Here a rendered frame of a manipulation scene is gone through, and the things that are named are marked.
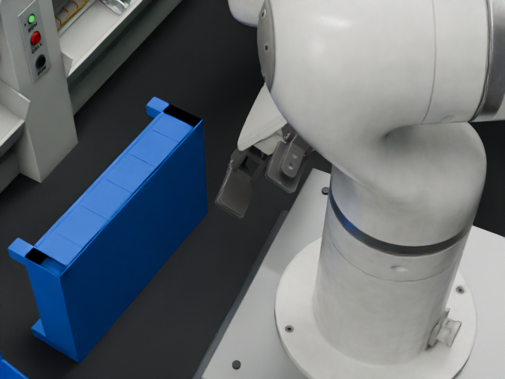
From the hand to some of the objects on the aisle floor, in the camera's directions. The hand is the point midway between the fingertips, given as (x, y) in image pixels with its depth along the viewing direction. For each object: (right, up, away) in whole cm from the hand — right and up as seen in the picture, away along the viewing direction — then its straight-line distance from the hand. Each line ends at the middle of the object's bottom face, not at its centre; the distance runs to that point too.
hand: (255, 190), depth 104 cm
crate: (-18, -11, +50) cm, 54 cm away
